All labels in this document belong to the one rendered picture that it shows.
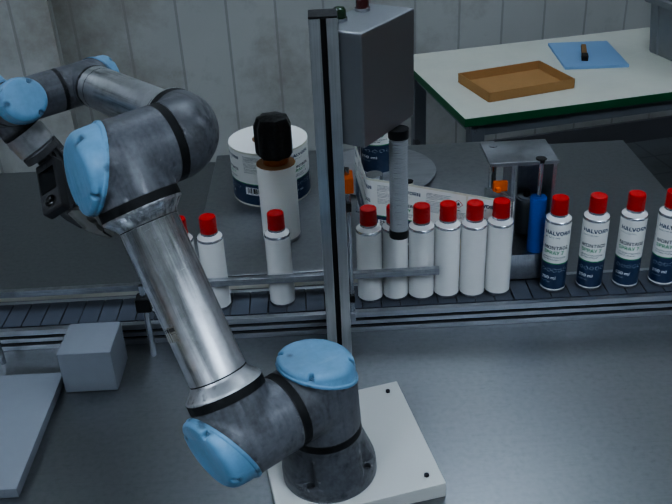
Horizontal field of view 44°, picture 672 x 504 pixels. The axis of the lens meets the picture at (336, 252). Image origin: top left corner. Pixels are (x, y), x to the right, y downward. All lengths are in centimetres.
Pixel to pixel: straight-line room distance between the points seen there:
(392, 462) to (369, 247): 45
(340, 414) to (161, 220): 38
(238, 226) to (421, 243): 56
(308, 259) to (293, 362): 67
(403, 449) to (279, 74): 282
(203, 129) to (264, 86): 282
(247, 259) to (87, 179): 81
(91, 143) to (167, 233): 15
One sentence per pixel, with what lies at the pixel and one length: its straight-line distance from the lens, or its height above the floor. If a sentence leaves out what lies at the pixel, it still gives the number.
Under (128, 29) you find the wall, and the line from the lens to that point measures 389.
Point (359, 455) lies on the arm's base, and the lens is 132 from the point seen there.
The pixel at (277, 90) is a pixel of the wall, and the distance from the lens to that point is 402.
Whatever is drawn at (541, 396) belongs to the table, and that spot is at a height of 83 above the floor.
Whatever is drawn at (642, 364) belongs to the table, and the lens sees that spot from 168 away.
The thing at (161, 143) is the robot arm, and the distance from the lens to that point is 116.
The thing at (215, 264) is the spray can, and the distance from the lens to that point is 166.
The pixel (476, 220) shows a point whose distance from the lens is 164.
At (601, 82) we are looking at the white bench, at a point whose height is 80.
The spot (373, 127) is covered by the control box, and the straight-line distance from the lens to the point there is 138.
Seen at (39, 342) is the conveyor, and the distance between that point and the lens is 181.
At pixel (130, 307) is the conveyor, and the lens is 178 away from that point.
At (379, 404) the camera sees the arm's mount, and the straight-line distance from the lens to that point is 149.
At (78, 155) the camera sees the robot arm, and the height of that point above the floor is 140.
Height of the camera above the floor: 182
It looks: 30 degrees down
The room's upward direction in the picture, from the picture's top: 3 degrees counter-clockwise
